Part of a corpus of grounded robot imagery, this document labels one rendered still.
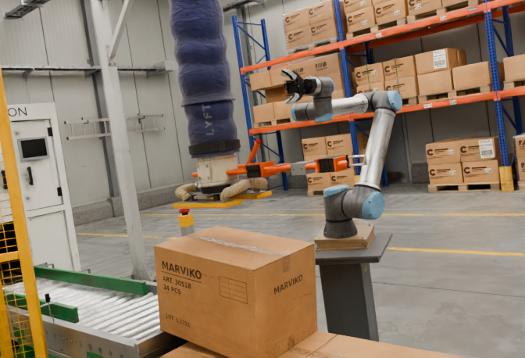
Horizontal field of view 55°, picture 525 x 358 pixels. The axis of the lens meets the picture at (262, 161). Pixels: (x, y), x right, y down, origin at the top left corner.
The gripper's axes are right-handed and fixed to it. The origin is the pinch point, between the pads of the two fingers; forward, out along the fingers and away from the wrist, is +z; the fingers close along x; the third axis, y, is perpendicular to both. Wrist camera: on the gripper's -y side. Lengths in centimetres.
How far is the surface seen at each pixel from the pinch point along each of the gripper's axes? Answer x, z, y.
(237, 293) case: -79, 42, 3
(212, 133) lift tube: -15.9, 30.0, 17.9
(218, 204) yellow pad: -45, 37, 13
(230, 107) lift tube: -6.0, 20.4, 14.9
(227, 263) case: -67, 42, 7
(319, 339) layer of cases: -108, 10, -8
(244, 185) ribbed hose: -38.9, 27.2, 6.1
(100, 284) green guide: -104, 2, 178
